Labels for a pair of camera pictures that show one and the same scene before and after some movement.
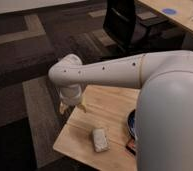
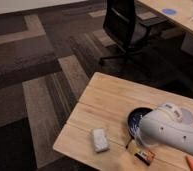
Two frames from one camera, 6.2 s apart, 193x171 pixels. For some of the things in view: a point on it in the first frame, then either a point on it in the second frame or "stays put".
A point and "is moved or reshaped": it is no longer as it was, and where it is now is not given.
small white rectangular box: (100, 140) stays put
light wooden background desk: (186, 12) stays put
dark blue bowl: (131, 124) stays put
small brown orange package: (130, 145) is moved or reshaped
